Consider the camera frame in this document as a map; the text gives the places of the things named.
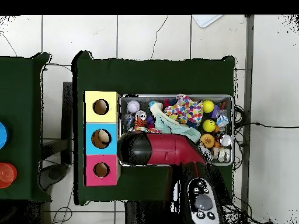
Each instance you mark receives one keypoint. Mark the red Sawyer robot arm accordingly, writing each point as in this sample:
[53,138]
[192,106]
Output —
[163,148]

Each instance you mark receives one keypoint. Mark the shallow clear mesh bin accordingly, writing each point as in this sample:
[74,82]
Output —
[146,100]

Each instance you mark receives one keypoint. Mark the wooden box with three holes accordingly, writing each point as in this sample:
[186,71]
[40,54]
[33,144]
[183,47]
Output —
[102,116]

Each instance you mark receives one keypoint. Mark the orange tiger plush ball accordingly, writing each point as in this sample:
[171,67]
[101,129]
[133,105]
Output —
[140,122]

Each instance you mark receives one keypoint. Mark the cream knit cloth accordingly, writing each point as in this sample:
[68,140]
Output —
[156,108]

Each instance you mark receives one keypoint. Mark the mint green knit cloth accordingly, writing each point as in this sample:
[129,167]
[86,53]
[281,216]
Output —
[168,124]

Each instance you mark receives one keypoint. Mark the blue globe ball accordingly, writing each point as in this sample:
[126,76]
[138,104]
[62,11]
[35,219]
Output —
[152,103]

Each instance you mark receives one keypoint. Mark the white baseball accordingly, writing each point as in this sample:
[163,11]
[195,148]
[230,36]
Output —
[133,106]

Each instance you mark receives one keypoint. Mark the yellow smiley ball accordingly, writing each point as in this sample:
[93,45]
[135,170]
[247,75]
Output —
[208,126]

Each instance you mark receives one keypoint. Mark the plain yellow ball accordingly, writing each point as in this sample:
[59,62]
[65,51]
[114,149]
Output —
[208,106]

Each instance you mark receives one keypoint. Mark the silver can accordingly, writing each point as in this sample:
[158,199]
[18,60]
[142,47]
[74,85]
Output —
[225,140]

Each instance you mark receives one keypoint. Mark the white flat tray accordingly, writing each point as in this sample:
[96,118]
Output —
[205,19]

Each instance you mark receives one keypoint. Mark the dark green side table cloth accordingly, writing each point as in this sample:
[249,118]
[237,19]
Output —
[21,93]

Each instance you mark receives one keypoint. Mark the blue plastic cup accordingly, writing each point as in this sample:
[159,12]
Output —
[2,135]

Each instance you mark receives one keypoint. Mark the red plastic cup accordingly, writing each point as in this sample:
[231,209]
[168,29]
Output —
[7,175]

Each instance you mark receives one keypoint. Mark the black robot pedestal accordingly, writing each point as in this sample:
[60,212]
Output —
[144,213]

